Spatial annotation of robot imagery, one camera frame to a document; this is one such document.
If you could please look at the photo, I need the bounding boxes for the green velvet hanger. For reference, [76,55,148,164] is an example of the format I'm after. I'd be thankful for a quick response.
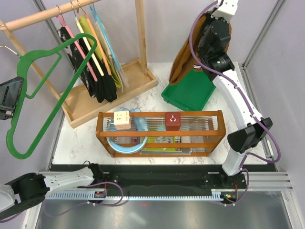
[6,33,97,160]

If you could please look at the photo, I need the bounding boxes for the mustard brown trousers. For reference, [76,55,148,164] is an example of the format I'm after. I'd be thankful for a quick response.
[169,13,234,85]

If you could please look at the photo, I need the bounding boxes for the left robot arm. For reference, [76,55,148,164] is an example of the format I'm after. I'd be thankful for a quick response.
[0,76,105,223]

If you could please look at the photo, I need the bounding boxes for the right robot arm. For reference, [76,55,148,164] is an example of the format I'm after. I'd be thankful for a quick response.
[197,12,273,188]

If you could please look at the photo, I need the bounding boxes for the pink hanger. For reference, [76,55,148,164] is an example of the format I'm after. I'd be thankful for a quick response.
[56,5,98,81]

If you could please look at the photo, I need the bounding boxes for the cream hanger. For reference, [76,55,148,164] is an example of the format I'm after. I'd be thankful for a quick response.
[73,11,104,76]

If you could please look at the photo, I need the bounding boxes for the orange hanger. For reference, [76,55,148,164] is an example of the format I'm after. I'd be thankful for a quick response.
[77,0,112,75]

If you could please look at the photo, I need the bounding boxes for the blue hanger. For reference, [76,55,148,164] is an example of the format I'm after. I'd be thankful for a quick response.
[90,3,121,71]

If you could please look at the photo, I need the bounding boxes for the wooden clothes rack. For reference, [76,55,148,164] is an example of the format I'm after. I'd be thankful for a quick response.
[0,0,158,128]

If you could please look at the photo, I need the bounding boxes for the black white patterned garment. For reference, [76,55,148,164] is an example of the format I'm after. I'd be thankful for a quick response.
[57,27,96,98]

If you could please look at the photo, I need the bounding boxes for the yellow-green garment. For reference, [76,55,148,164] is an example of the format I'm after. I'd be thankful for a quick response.
[79,16,122,88]

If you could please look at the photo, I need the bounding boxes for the beige garment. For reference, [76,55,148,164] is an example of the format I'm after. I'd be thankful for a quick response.
[93,22,129,92]

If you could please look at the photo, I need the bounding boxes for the pink cube power socket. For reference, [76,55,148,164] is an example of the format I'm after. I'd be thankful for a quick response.
[113,110,132,130]

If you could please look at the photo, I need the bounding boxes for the red cube power socket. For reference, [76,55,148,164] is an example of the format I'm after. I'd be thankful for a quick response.
[165,112,181,131]

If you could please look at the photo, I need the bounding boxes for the green plastic tray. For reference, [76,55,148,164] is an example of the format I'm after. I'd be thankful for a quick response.
[161,70,215,111]

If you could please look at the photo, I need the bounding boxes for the white manual paper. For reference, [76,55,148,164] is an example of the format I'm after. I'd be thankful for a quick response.
[140,136,191,155]

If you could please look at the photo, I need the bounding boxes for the brown wooden shelf rack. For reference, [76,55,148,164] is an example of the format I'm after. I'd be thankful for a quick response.
[96,110,226,157]

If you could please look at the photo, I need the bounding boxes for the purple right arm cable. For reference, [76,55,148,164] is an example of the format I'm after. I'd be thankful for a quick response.
[189,1,281,207]

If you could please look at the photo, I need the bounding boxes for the grey cable duct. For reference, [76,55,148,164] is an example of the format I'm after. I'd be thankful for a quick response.
[46,189,223,201]

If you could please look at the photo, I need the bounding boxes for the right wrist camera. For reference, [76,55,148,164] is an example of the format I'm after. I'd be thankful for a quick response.
[211,0,239,22]

